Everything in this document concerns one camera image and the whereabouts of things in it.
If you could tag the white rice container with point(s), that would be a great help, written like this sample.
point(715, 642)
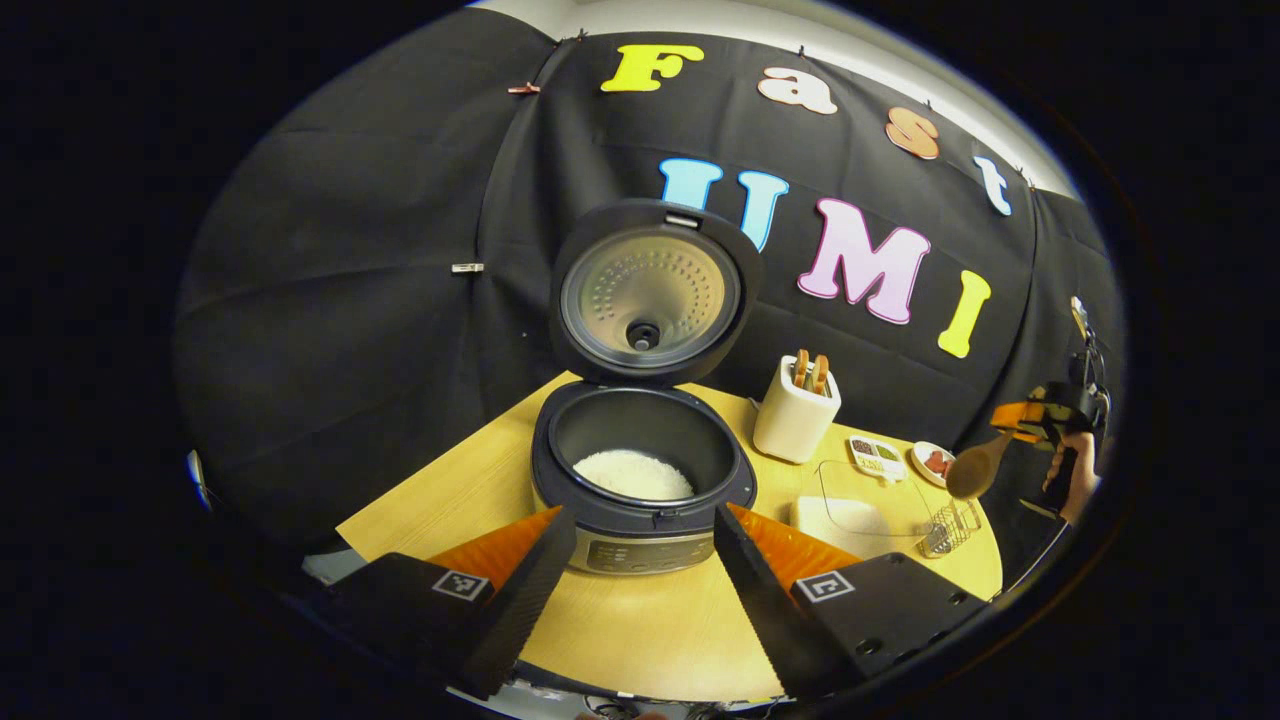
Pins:
point(835, 520)

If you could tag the black backdrop cloth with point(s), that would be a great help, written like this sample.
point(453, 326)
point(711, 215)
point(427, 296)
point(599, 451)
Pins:
point(320, 300)

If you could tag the toasted bread slice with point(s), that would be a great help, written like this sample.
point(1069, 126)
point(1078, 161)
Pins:
point(820, 375)
point(801, 368)

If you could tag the wooden spoon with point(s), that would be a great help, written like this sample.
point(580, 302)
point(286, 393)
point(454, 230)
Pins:
point(968, 478)

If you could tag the clear plastic lid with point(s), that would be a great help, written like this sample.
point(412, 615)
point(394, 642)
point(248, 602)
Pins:
point(880, 480)

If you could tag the round white plate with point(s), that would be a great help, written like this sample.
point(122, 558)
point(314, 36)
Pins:
point(918, 465)

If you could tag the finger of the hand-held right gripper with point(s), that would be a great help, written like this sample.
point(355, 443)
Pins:
point(1015, 412)
point(1035, 435)

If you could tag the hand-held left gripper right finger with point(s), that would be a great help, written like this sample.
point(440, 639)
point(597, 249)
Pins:
point(760, 590)

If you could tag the dark lidded rice cooker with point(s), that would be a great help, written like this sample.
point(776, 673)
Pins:
point(650, 520)

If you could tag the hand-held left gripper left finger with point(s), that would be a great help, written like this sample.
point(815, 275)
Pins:
point(525, 600)

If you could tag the white divided bean dish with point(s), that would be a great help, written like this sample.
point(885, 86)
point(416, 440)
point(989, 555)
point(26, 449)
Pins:
point(878, 462)

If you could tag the white toaster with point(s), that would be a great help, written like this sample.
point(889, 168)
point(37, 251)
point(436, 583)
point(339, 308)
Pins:
point(790, 425)

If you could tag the white rice heap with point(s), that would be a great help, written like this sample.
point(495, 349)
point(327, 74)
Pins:
point(635, 475)

